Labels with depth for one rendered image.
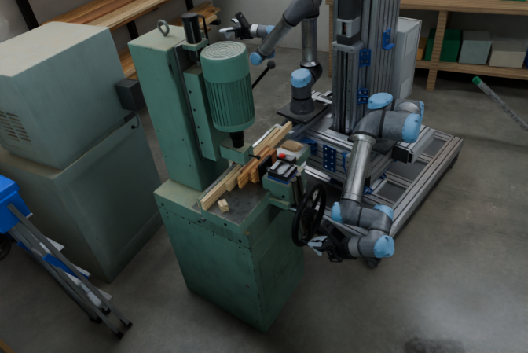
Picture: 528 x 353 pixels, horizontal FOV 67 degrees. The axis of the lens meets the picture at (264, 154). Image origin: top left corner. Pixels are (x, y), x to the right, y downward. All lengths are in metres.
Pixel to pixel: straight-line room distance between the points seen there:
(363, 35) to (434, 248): 1.40
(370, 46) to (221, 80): 0.95
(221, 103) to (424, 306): 1.62
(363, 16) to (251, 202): 1.07
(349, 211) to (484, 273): 1.36
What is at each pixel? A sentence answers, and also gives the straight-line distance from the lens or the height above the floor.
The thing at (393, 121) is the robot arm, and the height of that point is 1.19.
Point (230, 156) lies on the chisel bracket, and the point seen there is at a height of 1.03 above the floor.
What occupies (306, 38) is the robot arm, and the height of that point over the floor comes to 1.21.
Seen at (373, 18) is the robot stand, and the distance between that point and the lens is 2.10.
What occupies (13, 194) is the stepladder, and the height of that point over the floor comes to 1.13.
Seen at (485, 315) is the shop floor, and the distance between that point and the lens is 2.57.
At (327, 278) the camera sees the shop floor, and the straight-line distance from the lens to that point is 2.53.
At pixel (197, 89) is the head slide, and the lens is 1.59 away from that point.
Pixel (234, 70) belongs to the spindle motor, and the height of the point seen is 1.46.
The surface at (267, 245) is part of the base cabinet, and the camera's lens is 1.91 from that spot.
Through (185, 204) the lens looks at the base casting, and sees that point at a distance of 1.91.
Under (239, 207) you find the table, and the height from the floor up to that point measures 0.90.
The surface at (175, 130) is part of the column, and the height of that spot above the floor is 1.14.
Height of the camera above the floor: 2.07
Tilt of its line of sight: 37 degrees down
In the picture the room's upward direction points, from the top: 7 degrees counter-clockwise
